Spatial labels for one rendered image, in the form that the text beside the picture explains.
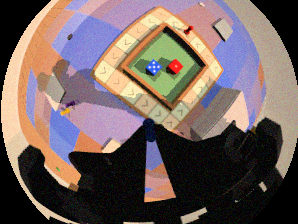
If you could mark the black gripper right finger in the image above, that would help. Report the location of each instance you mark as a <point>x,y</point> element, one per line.
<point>179,154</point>

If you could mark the red die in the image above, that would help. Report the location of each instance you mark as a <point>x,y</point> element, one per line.
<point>174,67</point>

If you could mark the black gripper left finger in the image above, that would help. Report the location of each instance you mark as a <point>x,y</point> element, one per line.
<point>127,162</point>

